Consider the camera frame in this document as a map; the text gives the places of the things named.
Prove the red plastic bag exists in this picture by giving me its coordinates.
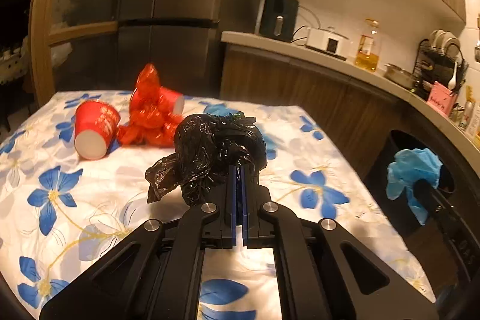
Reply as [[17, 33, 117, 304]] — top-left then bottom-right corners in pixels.
[[117, 63, 184, 148]]

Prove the black air fryer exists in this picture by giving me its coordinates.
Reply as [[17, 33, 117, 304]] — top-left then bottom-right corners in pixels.
[[259, 0, 299, 42]]

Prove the white electric cooker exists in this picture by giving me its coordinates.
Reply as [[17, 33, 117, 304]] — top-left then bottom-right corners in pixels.
[[305, 26, 349, 56]]

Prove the black power cable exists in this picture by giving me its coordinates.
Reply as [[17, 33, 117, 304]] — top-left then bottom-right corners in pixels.
[[292, 7, 319, 43]]

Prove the red paper cup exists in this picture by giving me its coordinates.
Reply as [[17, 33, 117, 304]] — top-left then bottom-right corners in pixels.
[[74, 100, 121, 159], [159, 87, 185, 118]]

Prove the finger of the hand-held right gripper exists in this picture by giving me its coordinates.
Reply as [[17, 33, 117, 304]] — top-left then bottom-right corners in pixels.
[[411, 179, 456, 219]]

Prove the white spoon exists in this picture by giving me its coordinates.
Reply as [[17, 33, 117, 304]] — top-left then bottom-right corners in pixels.
[[448, 58, 459, 89]]

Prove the kitchen counter with wooden cabinets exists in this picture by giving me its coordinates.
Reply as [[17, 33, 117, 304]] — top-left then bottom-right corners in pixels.
[[220, 31, 480, 231]]

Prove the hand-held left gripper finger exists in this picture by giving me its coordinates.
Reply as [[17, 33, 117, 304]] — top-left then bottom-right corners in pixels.
[[39, 164, 241, 320], [240, 164, 439, 320]]

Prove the pink utensil holder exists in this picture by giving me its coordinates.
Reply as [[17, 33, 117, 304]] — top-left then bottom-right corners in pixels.
[[427, 81, 459, 117]]

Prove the wooden glass door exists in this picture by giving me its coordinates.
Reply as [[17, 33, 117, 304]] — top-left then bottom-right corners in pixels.
[[28, 0, 136, 107]]

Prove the blue plastic bag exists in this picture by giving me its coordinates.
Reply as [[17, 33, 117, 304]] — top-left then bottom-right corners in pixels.
[[386, 148, 443, 227]]

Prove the black dish rack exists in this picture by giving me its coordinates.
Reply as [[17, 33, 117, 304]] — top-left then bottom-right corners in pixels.
[[412, 29, 469, 99]]

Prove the dining table with dotted cloth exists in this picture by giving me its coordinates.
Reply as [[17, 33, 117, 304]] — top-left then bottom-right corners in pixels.
[[0, 39, 31, 84]]

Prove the black trash bin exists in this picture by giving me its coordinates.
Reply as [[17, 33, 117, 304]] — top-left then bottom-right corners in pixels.
[[365, 130, 456, 236]]

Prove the cooking oil bottle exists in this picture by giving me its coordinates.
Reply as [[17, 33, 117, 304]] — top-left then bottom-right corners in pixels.
[[354, 19, 380, 72]]

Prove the black plastic bag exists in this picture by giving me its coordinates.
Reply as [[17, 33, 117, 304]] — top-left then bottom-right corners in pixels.
[[145, 111, 269, 208]]

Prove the stack of white plates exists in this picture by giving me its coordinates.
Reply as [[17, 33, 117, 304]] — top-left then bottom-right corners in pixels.
[[429, 29, 461, 54]]

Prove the steel bowl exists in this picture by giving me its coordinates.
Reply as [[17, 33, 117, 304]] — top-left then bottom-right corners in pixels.
[[384, 63, 417, 88]]

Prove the blue floral tablecloth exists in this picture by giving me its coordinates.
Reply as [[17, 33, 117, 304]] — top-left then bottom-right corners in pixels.
[[0, 91, 437, 320]]

